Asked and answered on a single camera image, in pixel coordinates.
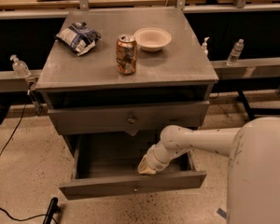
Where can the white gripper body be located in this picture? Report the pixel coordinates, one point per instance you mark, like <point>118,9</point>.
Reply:
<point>151,160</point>

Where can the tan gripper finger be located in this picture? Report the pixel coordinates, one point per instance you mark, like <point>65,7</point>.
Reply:
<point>142,166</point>
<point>147,171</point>

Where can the grey drawer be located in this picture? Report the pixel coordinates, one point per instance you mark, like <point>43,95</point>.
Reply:
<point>105,164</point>
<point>128,118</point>

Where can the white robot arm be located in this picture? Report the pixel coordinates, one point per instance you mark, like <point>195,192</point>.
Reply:
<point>253,195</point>

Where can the grey top drawer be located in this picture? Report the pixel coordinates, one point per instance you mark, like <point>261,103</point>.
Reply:
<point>128,118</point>

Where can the grey drawer cabinet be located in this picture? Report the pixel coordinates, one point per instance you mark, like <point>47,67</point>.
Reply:
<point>147,71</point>

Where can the black floor stand foot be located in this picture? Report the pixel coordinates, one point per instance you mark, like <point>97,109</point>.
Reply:
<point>52,210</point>

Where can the black table leg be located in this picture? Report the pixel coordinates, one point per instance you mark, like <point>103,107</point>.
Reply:
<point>248,110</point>

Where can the orange soda can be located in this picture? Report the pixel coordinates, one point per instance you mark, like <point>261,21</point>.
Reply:
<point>126,54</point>

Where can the small white pump bottle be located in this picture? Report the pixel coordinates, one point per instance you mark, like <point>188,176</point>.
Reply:
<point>204,45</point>

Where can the white paper bowl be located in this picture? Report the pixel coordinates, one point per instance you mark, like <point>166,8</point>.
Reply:
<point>152,39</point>

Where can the clear plastic water bottle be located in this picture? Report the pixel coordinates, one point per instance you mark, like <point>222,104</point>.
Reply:
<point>235,52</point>

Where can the crumpled chip bag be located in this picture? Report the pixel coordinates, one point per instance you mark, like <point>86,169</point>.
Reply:
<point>79,38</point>

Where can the clear sanitizer pump bottle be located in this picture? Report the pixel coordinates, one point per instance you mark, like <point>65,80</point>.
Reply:
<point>20,67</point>

